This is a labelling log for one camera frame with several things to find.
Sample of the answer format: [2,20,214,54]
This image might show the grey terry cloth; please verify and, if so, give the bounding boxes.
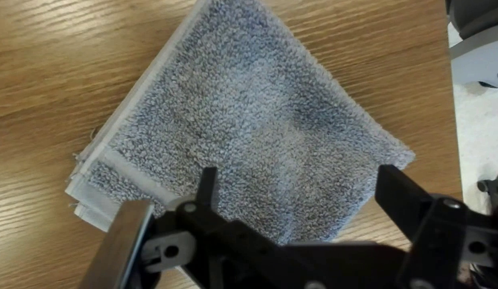
[63,0,418,247]

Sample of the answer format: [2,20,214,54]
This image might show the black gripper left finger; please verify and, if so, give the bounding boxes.
[194,165,219,216]

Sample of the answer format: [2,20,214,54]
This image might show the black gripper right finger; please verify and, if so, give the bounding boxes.
[375,163,439,239]

